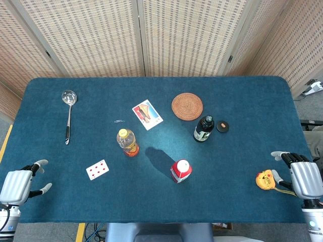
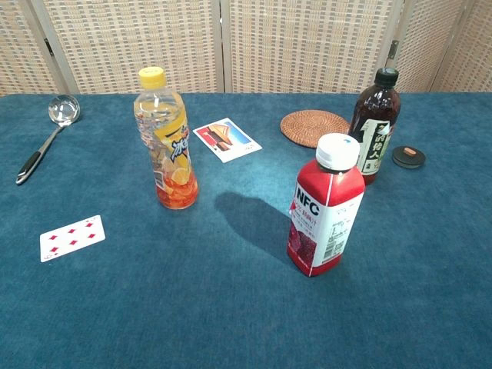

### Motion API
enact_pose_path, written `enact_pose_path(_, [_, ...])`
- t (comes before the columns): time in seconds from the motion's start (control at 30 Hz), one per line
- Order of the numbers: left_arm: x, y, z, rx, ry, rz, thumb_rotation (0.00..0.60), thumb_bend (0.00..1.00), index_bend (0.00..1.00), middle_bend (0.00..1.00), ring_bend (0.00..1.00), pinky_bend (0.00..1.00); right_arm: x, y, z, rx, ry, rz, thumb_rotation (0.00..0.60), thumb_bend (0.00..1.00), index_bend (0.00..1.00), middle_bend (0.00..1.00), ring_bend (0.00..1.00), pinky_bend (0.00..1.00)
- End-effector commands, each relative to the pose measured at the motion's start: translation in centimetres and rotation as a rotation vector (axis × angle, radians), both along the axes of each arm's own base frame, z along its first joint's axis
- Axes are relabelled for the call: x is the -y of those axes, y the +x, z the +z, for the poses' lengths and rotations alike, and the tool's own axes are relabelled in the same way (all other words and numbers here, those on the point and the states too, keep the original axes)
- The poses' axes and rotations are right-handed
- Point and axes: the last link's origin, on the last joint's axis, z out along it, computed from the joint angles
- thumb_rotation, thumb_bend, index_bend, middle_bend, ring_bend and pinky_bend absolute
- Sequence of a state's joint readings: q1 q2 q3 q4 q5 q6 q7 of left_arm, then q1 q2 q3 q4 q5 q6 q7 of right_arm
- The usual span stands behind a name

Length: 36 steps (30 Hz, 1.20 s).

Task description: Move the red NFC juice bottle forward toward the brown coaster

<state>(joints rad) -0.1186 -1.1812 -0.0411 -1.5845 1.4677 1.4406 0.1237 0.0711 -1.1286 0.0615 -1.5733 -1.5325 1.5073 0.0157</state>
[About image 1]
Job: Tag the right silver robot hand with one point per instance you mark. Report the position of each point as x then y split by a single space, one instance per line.
305 176

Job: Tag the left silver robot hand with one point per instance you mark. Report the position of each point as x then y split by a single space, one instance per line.
15 185

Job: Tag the red white milk carton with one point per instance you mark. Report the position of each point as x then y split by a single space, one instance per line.
181 171

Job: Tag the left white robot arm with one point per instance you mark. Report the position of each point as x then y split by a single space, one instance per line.
7 221

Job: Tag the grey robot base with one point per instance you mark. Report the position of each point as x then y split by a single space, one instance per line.
159 232

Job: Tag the yellow tape measure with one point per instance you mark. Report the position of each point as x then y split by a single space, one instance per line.
265 179

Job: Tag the diamonds playing card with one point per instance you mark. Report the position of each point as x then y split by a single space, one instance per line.
97 169

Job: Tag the white power strip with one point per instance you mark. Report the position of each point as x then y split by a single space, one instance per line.
314 88

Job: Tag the small black round lid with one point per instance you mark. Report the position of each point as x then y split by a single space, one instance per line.
222 126

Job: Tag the dark green glass bottle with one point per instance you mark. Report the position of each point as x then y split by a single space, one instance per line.
204 129

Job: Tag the yellow-capped orange drink bottle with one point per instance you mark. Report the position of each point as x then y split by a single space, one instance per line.
127 142

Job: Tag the metal paper clip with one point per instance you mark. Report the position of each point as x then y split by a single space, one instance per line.
119 121

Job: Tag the round woven rattan coaster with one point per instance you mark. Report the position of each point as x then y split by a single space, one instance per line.
187 106

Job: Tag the blue felt table cover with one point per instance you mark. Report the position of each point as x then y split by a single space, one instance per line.
156 151

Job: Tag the picture postcard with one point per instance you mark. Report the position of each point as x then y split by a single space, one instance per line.
147 114

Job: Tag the woven folding screen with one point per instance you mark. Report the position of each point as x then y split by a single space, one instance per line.
151 37

